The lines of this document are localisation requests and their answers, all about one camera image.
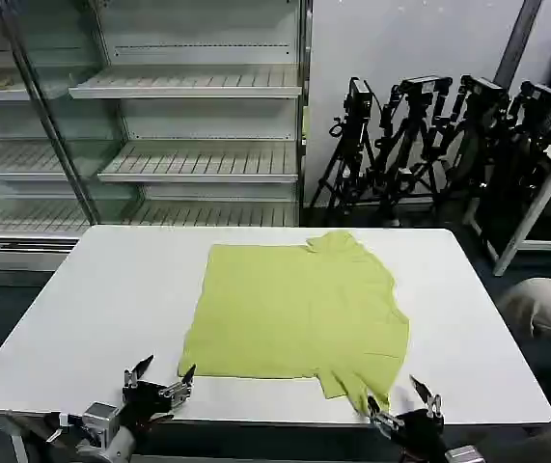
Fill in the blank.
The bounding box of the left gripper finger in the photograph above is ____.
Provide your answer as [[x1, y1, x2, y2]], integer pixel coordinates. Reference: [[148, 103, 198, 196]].
[[122, 354, 155, 390], [157, 364, 198, 404]]

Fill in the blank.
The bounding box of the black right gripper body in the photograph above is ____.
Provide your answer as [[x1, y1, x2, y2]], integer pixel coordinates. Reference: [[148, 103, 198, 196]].
[[389, 410, 451, 463]]

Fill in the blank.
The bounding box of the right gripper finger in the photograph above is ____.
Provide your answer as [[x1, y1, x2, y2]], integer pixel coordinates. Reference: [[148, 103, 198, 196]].
[[365, 395, 405, 432], [408, 375, 445, 421]]

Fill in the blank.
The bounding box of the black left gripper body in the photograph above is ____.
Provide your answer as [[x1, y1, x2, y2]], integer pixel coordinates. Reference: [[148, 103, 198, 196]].
[[119, 379, 188, 431]]

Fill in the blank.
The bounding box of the yellow-green shirt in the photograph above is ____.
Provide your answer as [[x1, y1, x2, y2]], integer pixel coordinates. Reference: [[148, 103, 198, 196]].
[[178, 230, 411, 417]]

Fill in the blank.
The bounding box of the white table leg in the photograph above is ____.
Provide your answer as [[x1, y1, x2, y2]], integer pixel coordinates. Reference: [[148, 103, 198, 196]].
[[9, 431, 31, 463]]

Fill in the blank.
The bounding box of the person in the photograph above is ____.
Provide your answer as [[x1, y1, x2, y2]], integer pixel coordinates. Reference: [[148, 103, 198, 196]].
[[495, 276, 551, 440]]

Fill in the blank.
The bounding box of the white metal shelf rack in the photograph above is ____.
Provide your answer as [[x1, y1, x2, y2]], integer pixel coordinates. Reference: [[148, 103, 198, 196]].
[[0, 0, 314, 257]]

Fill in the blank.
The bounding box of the grey slanted wall beam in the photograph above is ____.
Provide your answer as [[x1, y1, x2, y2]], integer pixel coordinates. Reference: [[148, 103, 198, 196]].
[[493, 0, 544, 86]]

